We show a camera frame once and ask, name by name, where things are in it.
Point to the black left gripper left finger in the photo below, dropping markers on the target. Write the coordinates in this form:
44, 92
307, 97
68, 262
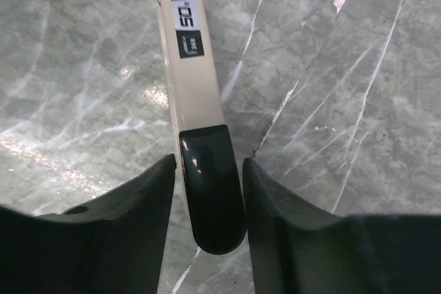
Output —
110, 244

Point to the beige black large stapler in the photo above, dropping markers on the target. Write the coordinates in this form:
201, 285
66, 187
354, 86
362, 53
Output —
204, 146

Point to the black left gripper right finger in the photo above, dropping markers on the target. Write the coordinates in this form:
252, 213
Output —
297, 247

